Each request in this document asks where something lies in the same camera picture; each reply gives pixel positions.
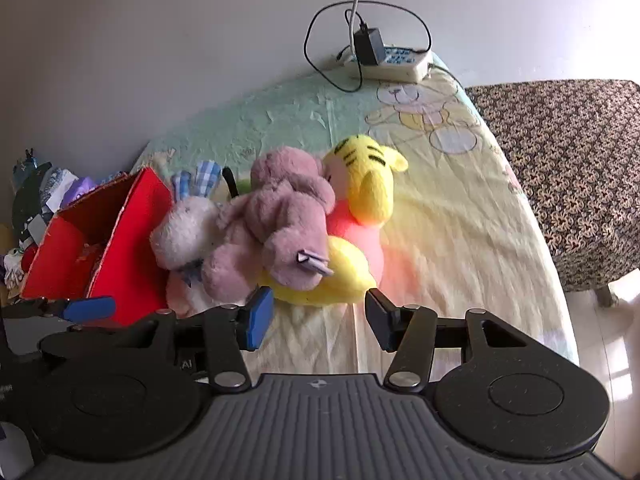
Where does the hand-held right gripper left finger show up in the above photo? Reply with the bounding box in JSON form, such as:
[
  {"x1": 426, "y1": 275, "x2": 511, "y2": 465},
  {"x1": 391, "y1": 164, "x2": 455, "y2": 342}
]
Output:
[{"x1": 40, "y1": 285, "x2": 275, "y2": 395}]

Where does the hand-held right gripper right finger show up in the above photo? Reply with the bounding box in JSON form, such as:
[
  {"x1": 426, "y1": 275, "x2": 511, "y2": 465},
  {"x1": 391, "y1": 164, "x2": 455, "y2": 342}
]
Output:
[{"x1": 364, "y1": 287, "x2": 546, "y2": 394}]

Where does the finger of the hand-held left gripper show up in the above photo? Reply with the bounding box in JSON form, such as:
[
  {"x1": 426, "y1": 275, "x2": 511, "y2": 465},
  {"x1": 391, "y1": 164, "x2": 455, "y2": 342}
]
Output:
[{"x1": 0, "y1": 296, "x2": 117, "y2": 323}]

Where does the red cardboard box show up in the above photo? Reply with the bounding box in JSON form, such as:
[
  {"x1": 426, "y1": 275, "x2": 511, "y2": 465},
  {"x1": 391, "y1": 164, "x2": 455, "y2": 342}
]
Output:
[{"x1": 20, "y1": 166, "x2": 176, "y2": 328}]

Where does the pink plush bear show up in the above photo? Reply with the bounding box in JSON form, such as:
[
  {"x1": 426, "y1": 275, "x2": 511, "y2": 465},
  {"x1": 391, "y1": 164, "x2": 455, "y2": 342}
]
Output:
[{"x1": 200, "y1": 146, "x2": 337, "y2": 303}]

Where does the white plush rabbit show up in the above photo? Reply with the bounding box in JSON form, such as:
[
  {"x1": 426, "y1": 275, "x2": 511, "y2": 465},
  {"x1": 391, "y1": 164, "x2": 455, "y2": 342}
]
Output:
[{"x1": 150, "y1": 159, "x2": 241, "y2": 316}]

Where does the yellow plush tiger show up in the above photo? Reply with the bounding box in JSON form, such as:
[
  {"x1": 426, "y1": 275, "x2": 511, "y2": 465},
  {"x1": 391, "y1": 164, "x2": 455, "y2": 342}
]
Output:
[{"x1": 257, "y1": 133, "x2": 408, "y2": 307}]

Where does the dark green bag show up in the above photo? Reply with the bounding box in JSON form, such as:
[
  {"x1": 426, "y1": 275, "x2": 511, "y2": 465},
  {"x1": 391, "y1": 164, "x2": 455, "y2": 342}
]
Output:
[{"x1": 10, "y1": 161, "x2": 56, "y2": 241}]

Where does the blue pen holder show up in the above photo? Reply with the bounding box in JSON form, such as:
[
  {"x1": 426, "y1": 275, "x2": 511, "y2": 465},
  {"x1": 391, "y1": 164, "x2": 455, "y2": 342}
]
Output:
[{"x1": 12, "y1": 149, "x2": 41, "y2": 183}]

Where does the furniture leg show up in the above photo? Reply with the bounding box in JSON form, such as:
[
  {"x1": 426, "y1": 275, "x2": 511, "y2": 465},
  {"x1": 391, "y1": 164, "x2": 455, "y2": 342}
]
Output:
[{"x1": 595, "y1": 282, "x2": 621, "y2": 308}]

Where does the black power adapter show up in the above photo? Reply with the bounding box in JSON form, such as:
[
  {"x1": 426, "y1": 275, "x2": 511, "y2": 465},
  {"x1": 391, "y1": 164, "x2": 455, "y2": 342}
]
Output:
[{"x1": 353, "y1": 22, "x2": 386, "y2": 67}]

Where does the white power strip with charger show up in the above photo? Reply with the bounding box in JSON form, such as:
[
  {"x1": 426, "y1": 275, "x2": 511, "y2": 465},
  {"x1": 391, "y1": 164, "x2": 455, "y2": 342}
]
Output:
[{"x1": 304, "y1": 1, "x2": 433, "y2": 93}]

